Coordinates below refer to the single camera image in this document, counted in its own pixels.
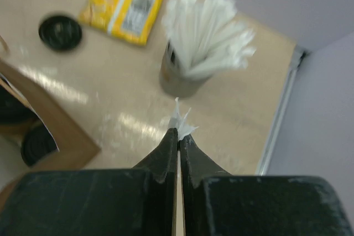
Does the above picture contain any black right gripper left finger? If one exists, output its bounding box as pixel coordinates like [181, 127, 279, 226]
[1, 128, 178, 235]

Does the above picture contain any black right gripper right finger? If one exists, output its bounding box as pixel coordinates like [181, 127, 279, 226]
[180, 136, 353, 235]

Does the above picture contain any brown paper bag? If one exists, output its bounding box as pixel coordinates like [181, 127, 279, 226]
[0, 35, 102, 192]

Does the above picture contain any white straw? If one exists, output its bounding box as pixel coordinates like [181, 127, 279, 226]
[168, 97, 197, 236]

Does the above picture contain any black plastic cup lid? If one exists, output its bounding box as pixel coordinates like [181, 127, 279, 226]
[1, 87, 37, 125]

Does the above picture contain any grey straw holder cup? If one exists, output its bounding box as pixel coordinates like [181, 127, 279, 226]
[159, 42, 211, 98]

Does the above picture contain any yellow snack bag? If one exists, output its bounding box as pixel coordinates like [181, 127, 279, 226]
[79, 0, 163, 45]

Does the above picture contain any aluminium frame rail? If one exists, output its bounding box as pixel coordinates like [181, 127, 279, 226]
[255, 46, 308, 176]

